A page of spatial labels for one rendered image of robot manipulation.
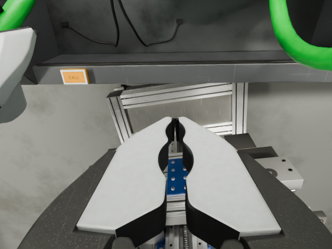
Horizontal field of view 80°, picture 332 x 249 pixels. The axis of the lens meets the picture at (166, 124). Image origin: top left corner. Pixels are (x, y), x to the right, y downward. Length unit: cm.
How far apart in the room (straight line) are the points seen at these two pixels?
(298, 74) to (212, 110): 87
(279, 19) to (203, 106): 108
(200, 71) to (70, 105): 137
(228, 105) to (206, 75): 89
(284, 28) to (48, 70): 42
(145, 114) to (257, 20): 92
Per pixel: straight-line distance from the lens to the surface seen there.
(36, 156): 214
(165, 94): 121
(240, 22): 55
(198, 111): 129
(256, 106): 162
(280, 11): 23
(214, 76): 43
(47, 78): 50
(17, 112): 19
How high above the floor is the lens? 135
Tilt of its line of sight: 60 degrees down
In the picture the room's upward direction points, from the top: 176 degrees counter-clockwise
